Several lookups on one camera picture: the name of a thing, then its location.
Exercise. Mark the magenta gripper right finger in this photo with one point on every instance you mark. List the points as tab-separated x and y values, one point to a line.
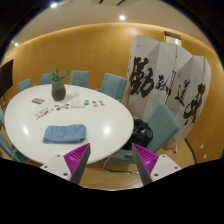
145	161

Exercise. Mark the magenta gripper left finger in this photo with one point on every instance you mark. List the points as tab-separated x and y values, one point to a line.
76	161

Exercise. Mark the folded blue towel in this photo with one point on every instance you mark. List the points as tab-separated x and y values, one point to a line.
70	134

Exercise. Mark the black bag on chair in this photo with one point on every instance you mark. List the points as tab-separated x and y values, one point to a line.
142	134

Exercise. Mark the teal chair with bag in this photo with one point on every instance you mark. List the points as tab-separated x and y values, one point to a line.
164	126

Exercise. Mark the white oval table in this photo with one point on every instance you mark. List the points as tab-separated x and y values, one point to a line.
108	123

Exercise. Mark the white box on table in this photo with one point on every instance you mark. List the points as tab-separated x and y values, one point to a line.
77	104

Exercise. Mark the row of colourful stickers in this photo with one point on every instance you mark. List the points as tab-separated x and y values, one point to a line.
51	109

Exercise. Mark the green small object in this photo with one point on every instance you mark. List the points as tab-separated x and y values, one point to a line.
86	102

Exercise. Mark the grey card on table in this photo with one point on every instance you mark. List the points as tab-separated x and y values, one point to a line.
38	101

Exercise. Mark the grey vase with plant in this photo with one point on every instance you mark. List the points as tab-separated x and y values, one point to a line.
58	89

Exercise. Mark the teal chair near left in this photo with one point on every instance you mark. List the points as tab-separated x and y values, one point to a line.
10	150

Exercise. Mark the teal chair far middle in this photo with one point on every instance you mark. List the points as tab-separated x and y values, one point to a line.
79	78

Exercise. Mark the teal chair far right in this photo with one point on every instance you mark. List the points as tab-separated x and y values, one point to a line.
113	86

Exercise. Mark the teal chair far left-middle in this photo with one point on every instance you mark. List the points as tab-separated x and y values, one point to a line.
46	78

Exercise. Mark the white calligraphy folding screen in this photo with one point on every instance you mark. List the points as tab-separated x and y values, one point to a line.
166	72

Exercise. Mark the teal chair far left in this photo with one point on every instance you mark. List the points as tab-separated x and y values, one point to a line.
25	84

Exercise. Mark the dark wall screen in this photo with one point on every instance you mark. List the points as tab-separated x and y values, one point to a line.
6	77

